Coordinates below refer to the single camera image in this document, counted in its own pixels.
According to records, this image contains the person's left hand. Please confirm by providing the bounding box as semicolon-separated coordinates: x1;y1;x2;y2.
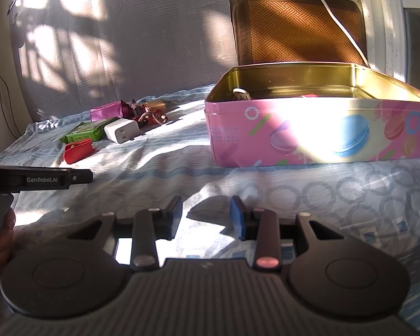
0;210;17;279

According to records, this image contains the white charger adapter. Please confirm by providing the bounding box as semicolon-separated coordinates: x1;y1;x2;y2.
104;118;141;145

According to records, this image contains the red pouch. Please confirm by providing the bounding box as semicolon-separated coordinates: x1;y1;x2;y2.
64;139;95;165

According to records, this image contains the blue patterned bed sheet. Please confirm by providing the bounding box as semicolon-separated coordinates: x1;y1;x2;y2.
0;84;420;323

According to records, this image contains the red cord bundle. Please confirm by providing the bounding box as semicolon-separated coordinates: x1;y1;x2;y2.
136;108;169;127

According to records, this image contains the green packet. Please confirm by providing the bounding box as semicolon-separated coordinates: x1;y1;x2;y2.
59;117;122;144

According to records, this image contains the brown woven mat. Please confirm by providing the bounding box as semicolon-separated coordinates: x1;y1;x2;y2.
232;0;369;68

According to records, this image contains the white cable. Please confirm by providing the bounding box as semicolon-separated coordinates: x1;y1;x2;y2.
297;0;371;68

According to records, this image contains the pink macaron print tin box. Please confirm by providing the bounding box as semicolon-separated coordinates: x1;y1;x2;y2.
205;62;420;167

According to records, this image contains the brown cardboard box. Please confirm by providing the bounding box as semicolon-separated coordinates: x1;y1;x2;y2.
145;100;167;113

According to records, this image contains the magenta pouch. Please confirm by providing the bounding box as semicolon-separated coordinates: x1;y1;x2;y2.
90;100;128;122

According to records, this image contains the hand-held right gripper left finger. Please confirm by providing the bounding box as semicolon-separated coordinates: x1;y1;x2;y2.
68;195;183;274

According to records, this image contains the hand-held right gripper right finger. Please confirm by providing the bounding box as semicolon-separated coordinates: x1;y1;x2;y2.
230;195;337;272

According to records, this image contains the white window frame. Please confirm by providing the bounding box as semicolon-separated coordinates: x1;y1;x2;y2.
357;0;420;99

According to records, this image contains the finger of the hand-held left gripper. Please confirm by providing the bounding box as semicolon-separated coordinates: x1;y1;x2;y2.
69;169;94;186

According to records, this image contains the grey fabric headboard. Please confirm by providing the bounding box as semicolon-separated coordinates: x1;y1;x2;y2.
7;0;239;124

